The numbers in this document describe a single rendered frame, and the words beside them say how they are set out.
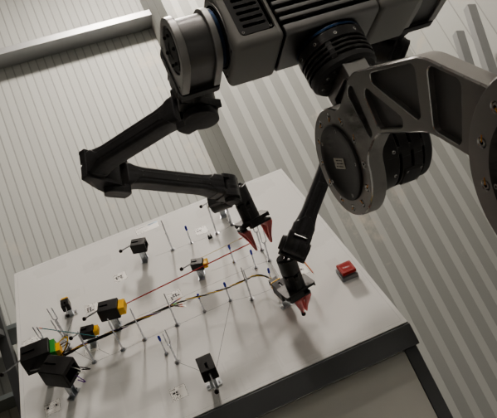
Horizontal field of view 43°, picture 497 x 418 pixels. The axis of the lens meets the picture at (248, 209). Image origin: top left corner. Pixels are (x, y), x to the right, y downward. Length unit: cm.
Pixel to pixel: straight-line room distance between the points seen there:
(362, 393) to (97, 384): 81
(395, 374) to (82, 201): 377
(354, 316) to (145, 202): 348
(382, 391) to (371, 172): 102
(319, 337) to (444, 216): 311
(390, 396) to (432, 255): 293
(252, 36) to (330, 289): 113
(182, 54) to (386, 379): 119
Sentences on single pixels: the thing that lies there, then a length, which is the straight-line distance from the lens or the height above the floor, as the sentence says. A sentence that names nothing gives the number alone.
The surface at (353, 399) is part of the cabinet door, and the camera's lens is 193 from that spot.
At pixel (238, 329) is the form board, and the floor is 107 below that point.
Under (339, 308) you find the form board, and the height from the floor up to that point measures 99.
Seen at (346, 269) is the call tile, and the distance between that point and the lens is 209.
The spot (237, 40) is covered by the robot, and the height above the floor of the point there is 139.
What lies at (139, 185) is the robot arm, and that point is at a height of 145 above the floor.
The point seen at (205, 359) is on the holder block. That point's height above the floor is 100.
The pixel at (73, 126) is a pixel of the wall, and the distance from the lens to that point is 561.
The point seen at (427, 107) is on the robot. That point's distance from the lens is 85.
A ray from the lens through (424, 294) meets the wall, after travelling 468.
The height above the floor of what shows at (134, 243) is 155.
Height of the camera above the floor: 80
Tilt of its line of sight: 17 degrees up
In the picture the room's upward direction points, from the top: 24 degrees counter-clockwise
